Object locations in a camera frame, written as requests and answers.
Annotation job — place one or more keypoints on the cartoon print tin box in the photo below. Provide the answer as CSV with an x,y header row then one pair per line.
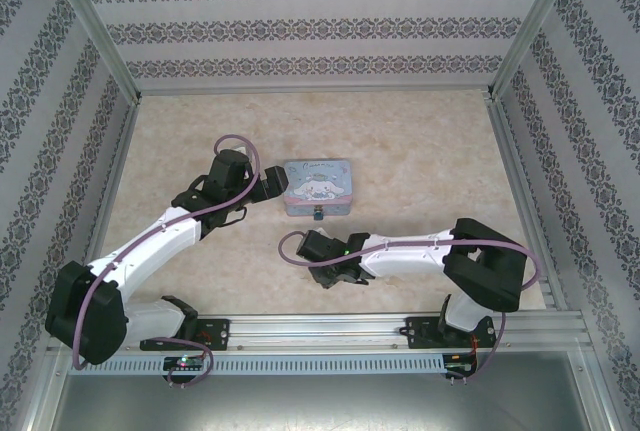
x,y
320,181

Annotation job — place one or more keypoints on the small padlock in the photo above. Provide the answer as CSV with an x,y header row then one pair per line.
x,y
318,212

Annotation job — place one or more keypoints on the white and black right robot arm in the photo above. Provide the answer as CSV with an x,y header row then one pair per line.
x,y
410,256

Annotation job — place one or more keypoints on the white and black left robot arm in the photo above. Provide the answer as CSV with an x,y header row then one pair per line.
x,y
165,231

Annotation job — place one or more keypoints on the grey metal sheet panel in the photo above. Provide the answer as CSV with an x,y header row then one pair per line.
x,y
320,401

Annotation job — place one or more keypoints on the small green circuit board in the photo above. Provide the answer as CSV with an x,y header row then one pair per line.
x,y
461,368
185,362

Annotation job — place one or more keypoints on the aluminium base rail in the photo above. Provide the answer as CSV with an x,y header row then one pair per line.
x,y
320,331

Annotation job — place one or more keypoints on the aluminium side rail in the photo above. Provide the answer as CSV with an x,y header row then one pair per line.
x,y
525,206

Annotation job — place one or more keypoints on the aluminium frame post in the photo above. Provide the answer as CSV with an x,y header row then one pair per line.
x,y
95,26
537,26

